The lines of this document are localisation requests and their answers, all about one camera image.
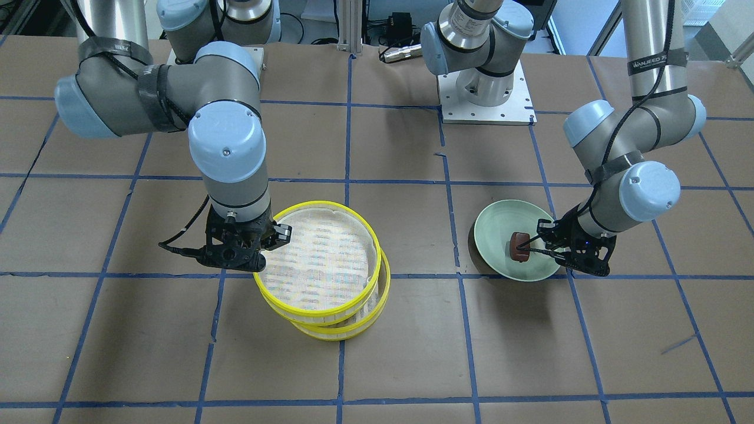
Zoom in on yellow steamer layer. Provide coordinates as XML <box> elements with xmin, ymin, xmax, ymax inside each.
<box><xmin>253</xmin><ymin>201</ymin><xmax>382</xmax><ymax>325</ymax></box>
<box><xmin>262</xmin><ymin>251</ymin><xmax>391</xmax><ymax>341</ymax></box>

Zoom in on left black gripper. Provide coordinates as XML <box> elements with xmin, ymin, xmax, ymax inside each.
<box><xmin>521</xmin><ymin>206</ymin><xmax>617</xmax><ymax>277</ymax></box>

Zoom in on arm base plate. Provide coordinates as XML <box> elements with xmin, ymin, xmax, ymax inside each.
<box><xmin>437</xmin><ymin>62</ymin><xmax>538</xmax><ymax>125</ymax></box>

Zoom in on green round plate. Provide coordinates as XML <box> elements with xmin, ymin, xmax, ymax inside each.
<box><xmin>474</xmin><ymin>200</ymin><xmax>561</xmax><ymax>282</ymax></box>

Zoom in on brown bun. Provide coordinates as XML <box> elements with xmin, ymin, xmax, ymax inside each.
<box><xmin>509</xmin><ymin>231</ymin><xmax>531</xmax><ymax>263</ymax></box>

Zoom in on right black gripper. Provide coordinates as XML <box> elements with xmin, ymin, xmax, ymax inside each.
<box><xmin>197</xmin><ymin>209</ymin><xmax>293</xmax><ymax>271</ymax></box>

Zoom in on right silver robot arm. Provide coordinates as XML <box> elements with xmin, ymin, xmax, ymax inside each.
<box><xmin>54</xmin><ymin>1</ymin><xmax>292</xmax><ymax>272</ymax></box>

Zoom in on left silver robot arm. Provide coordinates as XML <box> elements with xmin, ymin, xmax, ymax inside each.
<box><xmin>420</xmin><ymin>1</ymin><xmax>707</xmax><ymax>281</ymax></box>

